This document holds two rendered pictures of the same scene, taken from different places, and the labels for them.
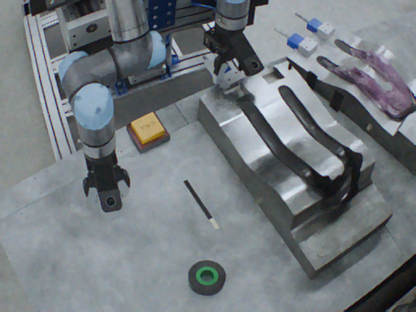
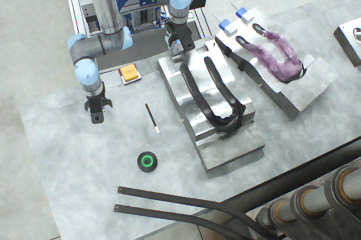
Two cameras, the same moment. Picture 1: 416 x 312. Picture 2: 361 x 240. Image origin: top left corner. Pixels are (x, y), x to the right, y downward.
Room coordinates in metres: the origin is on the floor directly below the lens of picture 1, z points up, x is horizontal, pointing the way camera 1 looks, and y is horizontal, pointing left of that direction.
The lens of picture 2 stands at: (0.12, -0.17, 2.32)
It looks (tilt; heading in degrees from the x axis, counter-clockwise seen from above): 71 degrees down; 4
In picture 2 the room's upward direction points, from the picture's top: 9 degrees clockwise
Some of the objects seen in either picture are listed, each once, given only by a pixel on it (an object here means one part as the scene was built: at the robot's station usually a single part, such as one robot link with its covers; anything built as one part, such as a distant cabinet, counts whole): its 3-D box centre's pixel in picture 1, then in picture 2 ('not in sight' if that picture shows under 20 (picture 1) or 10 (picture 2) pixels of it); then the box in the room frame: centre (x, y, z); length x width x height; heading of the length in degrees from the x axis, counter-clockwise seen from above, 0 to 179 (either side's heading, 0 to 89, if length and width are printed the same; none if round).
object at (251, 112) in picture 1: (308, 140); (213, 92); (0.76, -0.22, 0.92); 0.35 x 0.16 x 0.09; 36
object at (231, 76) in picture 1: (219, 71); (174, 41); (1.01, -0.01, 0.83); 0.13 x 0.05 x 0.05; 44
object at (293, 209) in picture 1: (305, 159); (211, 101); (0.74, -0.22, 0.87); 0.50 x 0.26 x 0.14; 36
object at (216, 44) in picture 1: (227, 35); (177, 24); (1.00, -0.02, 0.99); 0.09 x 0.08 x 0.12; 44
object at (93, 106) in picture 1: (93, 113); (87, 74); (0.62, 0.22, 1.14); 0.09 x 0.08 x 0.11; 33
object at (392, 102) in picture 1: (379, 77); (276, 53); (1.02, -0.45, 0.90); 0.26 x 0.18 x 0.08; 53
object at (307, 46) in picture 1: (293, 40); (223, 23); (1.14, -0.20, 0.86); 0.13 x 0.05 x 0.05; 53
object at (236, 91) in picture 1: (234, 94); (178, 59); (0.90, -0.05, 0.87); 0.05 x 0.05 x 0.04; 36
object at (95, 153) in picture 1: (96, 138); (91, 85); (0.62, 0.22, 1.07); 0.08 x 0.08 x 0.05
